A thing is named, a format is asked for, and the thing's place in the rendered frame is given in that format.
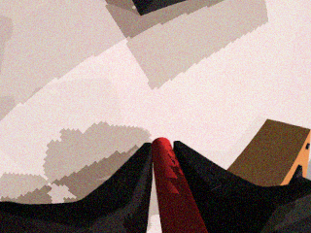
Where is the red peg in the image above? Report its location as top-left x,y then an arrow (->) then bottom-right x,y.
152,137 -> 207,233

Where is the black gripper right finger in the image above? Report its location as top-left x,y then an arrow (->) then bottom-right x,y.
172,140 -> 311,233

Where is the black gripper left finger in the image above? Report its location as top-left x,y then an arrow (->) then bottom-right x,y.
0,143 -> 153,233

